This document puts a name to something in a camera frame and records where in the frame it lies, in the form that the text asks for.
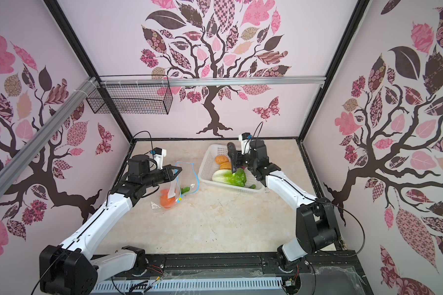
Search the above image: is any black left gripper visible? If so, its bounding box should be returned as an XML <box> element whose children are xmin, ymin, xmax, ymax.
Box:
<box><xmin>142</xmin><ymin>164</ymin><xmax>182</xmax><ymax>188</ymax></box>

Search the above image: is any clear blue-zipper zip bag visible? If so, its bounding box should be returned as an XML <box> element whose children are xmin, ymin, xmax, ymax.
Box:
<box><xmin>150</xmin><ymin>161</ymin><xmax>200</xmax><ymax>211</ymax></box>

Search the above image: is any orange toy pumpkin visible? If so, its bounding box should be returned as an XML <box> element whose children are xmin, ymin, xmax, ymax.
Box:
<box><xmin>159</xmin><ymin>189</ymin><xmax>176</xmax><ymax>209</ymax></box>

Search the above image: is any dark toy eggplant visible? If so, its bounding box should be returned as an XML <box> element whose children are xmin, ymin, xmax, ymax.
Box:
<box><xmin>226</xmin><ymin>142</ymin><xmax>237</xmax><ymax>173</ymax></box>

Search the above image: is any orange toy carrot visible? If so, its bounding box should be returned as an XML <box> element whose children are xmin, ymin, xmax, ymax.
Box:
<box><xmin>167</xmin><ymin>187</ymin><xmax>191</xmax><ymax>199</ymax></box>

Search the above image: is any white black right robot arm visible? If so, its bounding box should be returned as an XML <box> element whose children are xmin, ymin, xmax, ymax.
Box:
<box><xmin>227</xmin><ymin>138</ymin><xmax>341</xmax><ymax>272</ymax></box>

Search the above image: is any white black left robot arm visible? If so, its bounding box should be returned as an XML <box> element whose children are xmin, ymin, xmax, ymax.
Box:
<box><xmin>35</xmin><ymin>154</ymin><xmax>183</xmax><ymax>295</ymax></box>

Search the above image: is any yellow toy potato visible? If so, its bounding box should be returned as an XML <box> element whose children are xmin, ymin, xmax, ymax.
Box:
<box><xmin>219</xmin><ymin>162</ymin><xmax>232</xmax><ymax>170</ymax></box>

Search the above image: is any green toy cabbage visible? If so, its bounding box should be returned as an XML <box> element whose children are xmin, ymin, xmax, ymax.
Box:
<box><xmin>211</xmin><ymin>168</ymin><xmax>256</xmax><ymax>189</ymax></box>

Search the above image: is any tan wrinkled toy bun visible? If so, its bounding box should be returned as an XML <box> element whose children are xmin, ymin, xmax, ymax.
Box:
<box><xmin>215</xmin><ymin>155</ymin><xmax>230</xmax><ymax>165</ymax></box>

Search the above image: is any white perforated plastic basket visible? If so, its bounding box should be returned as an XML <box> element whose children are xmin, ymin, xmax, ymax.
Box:
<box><xmin>198</xmin><ymin>145</ymin><xmax>265</xmax><ymax>194</ymax></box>

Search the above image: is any black base platform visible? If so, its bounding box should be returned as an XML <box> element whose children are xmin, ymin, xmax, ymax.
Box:
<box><xmin>105</xmin><ymin>251</ymin><xmax>373</xmax><ymax>295</ymax></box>

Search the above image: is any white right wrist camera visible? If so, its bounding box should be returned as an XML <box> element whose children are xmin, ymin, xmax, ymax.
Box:
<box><xmin>238</xmin><ymin>132</ymin><xmax>252</xmax><ymax>155</ymax></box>

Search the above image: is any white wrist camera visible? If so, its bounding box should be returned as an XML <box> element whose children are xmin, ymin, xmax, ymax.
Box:
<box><xmin>151</xmin><ymin>147</ymin><xmax>167</xmax><ymax>170</ymax></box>
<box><xmin>238</xmin><ymin>132</ymin><xmax>252</xmax><ymax>155</ymax></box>

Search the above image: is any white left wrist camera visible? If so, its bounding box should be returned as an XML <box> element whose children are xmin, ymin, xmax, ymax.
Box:
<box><xmin>151</xmin><ymin>147</ymin><xmax>167</xmax><ymax>170</ymax></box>

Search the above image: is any aluminium rail back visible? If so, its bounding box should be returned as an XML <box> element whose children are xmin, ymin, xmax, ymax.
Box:
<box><xmin>100</xmin><ymin>76</ymin><xmax>326</xmax><ymax>87</ymax></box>

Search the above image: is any aluminium rail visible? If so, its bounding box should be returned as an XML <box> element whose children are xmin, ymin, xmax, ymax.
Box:
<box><xmin>0</xmin><ymin>77</ymin><xmax>98</xmax><ymax>198</ymax></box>
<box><xmin>100</xmin><ymin>76</ymin><xmax>326</xmax><ymax>87</ymax></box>

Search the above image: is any black wire mesh basket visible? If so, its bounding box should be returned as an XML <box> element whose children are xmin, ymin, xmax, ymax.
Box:
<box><xmin>86</xmin><ymin>74</ymin><xmax>173</xmax><ymax>115</ymax></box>

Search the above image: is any white slotted cable duct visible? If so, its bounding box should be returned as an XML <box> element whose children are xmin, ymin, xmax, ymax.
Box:
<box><xmin>91</xmin><ymin>277</ymin><xmax>284</xmax><ymax>295</ymax></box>

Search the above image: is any aluminium rail left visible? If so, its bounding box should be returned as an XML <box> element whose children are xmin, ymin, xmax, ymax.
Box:
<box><xmin>0</xmin><ymin>77</ymin><xmax>98</xmax><ymax>198</ymax></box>

